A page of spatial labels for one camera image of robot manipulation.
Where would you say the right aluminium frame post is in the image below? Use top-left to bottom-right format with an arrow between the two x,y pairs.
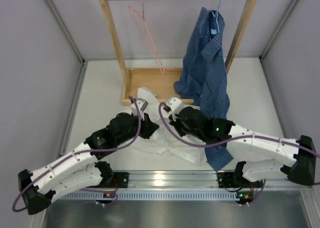
258,0 -> 308,114

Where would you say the aluminium mounting rail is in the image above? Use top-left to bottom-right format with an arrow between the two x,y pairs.
112,169 -> 296,190

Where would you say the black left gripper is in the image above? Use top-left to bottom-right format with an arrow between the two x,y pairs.
116,110 -> 160,146

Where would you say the aluminium frame post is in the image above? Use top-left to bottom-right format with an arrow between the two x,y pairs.
258,0 -> 308,114
37,0 -> 88,114

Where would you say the pink wire hanger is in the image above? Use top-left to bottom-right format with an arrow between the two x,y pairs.
128,0 -> 166,75

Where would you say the left aluminium frame post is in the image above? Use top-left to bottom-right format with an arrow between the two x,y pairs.
37,0 -> 88,114

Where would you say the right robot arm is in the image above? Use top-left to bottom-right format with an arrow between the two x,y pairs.
169,106 -> 318,187

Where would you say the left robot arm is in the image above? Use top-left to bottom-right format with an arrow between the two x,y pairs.
18,112 -> 160,215

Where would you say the white shirt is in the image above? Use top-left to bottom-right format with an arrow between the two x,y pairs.
133,87 -> 207,166

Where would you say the slotted cable duct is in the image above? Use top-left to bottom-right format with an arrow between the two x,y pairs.
61,190 -> 249,202

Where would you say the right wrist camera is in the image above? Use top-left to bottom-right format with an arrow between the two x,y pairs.
163,97 -> 185,117

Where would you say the blue checkered shirt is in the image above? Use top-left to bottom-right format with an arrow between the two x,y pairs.
173,5 -> 235,173

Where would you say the blue wire hanger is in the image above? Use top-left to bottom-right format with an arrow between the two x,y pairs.
210,0 -> 222,35

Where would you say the wooden clothes rack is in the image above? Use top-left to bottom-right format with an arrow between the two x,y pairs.
98,0 -> 257,106

